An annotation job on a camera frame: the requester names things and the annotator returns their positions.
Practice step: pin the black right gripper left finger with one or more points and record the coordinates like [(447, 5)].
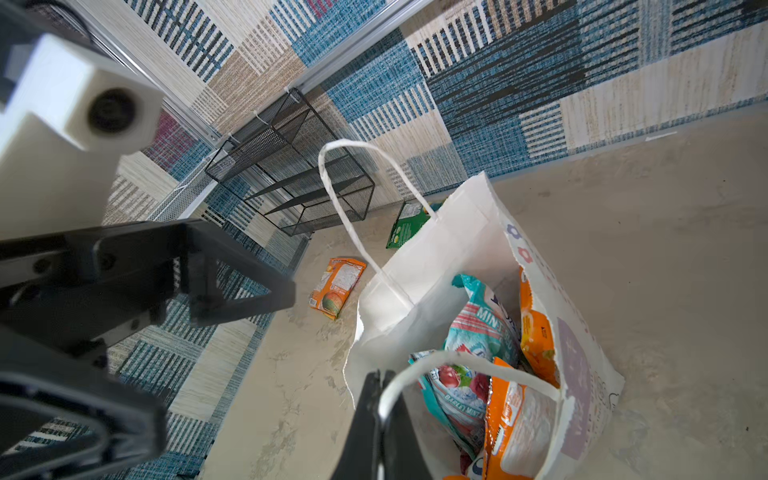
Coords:
[(360, 456)]

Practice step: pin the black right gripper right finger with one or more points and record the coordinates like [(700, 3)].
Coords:
[(401, 454)]

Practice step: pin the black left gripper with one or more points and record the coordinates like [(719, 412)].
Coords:
[(72, 290)]

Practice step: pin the white paper bag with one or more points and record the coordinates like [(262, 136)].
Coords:
[(469, 360)]

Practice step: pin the teal candy bag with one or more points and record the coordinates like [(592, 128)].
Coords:
[(456, 395)]

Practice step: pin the orange snack bag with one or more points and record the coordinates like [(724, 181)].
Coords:
[(519, 419), (334, 288)]

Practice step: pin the small green snack bag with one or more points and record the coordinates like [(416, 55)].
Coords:
[(411, 217)]

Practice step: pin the white wire mesh basket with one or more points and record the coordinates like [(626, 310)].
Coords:
[(185, 198)]

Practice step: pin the black wire shelf rack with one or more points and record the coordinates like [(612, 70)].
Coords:
[(271, 166)]

